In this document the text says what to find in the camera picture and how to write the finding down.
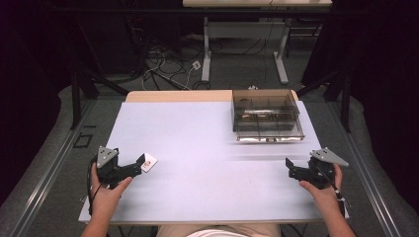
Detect person's light clothing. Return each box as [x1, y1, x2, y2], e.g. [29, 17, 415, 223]
[157, 223, 282, 237]

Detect tangle of floor cables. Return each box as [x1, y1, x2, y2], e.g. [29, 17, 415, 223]
[139, 42, 211, 92]

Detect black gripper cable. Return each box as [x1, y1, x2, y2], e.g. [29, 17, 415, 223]
[86, 160, 104, 208]
[315, 166, 351, 215]

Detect small white card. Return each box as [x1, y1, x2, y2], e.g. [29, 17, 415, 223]
[140, 152, 159, 174]

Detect person's right hand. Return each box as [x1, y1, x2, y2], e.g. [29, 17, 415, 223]
[298, 163, 344, 202]

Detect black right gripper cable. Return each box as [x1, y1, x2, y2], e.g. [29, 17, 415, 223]
[315, 166, 351, 215]

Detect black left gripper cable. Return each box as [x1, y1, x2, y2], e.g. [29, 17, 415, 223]
[86, 160, 104, 208]

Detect grey metal floor rail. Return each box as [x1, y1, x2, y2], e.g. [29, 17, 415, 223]
[329, 102, 404, 237]
[8, 98, 98, 237]

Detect clear plastic compartment box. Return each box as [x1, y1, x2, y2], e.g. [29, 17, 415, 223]
[230, 88, 306, 143]

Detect black metal stand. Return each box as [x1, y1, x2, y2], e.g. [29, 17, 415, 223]
[69, 63, 130, 130]
[295, 70, 352, 133]

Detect person's left hand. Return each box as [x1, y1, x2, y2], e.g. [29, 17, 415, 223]
[89, 162, 133, 216]

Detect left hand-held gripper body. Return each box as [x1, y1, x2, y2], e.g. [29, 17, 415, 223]
[95, 145, 140, 191]

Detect white desk with metal legs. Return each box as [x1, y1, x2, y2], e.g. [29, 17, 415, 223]
[182, 0, 334, 85]

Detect white table mat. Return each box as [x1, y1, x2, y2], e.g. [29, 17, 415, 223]
[78, 100, 350, 225]

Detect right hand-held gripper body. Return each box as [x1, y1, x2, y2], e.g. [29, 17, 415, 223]
[293, 146, 350, 191]

